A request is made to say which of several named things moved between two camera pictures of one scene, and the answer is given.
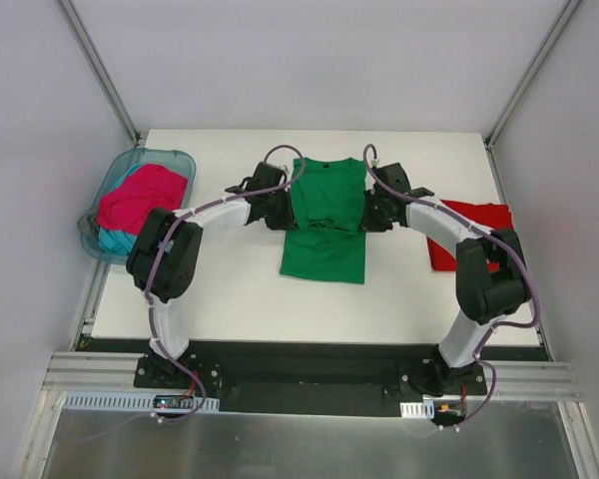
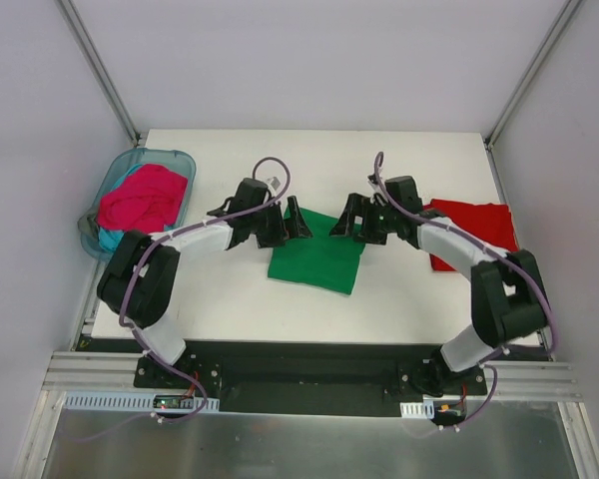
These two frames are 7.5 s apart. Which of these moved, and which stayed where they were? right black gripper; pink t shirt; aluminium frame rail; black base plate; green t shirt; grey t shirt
Moved: green t shirt; right black gripper
Stayed: pink t shirt; aluminium frame rail; black base plate; grey t shirt
